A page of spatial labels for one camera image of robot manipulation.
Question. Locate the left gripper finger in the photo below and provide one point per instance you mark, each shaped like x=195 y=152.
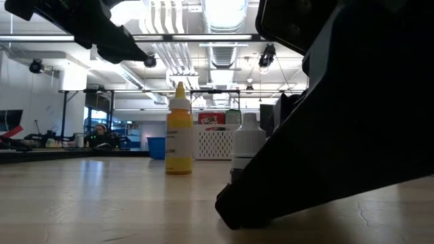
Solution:
x=84 y=42
x=118 y=47

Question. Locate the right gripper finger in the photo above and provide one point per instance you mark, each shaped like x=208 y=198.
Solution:
x=286 y=108
x=339 y=152

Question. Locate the dark dropper bottle white cap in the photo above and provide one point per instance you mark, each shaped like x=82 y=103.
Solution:
x=249 y=139

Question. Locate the red Froot Loops box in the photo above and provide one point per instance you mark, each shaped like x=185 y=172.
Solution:
x=211 y=118

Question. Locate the neighbouring station robot arm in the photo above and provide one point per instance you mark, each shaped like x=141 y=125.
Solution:
x=47 y=135

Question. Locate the black computer monitor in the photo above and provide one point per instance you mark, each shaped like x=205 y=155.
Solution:
x=266 y=117

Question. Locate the ceiling light strip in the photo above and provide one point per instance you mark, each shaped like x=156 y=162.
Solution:
x=37 y=38
x=220 y=36

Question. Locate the black ceiling spotlight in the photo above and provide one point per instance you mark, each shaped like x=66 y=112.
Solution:
x=267 y=56
x=151 y=62
x=249 y=87
x=36 y=65

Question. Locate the black rig crossbeam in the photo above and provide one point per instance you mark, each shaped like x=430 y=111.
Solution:
x=159 y=37

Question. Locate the green mini cereal box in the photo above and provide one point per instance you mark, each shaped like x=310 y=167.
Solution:
x=233 y=117

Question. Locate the white perforated plastic basket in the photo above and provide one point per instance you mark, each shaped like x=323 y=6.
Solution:
x=213 y=142

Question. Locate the person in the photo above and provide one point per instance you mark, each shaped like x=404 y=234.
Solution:
x=101 y=137

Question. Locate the yellow food colouring bottle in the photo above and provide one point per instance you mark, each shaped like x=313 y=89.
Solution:
x=179 y=118

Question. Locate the white cup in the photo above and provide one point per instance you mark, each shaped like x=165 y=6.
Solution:
x=79 y=140

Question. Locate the dark flat monitor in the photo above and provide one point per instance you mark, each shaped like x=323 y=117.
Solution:
x=10 y=118

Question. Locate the blue plastic tray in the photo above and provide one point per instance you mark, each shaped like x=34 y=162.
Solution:
x=156 y=147

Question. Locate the black workstation frame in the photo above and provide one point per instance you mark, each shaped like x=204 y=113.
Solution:
x=152 y=91

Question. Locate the wide silver spiral duct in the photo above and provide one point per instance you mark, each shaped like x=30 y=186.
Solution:
x=222 y=56

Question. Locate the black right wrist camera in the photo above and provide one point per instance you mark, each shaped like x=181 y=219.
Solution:
x=291 y=23

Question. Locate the black aluminium table frame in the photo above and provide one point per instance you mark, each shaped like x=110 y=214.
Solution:
x=68 y=155

